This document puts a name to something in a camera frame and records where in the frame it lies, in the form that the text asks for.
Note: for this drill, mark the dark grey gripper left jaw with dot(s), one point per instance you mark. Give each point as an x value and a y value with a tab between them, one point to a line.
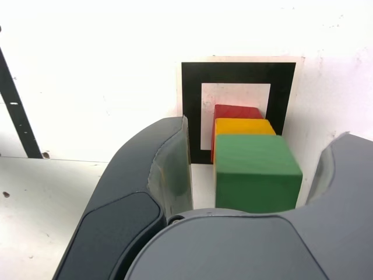
116	189

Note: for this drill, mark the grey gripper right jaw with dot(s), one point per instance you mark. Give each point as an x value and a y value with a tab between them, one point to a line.
233	251

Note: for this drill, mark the green cube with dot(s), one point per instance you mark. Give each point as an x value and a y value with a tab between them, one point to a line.
256	175

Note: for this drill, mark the yellow cube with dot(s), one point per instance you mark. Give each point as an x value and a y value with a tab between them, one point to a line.
244	126

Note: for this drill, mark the red cube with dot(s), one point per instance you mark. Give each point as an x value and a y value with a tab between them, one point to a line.
236	111

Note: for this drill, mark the black tape square outline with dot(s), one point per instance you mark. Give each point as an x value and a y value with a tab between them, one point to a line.
190	102

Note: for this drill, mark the black tape strip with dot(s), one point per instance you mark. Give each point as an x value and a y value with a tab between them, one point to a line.
17	111

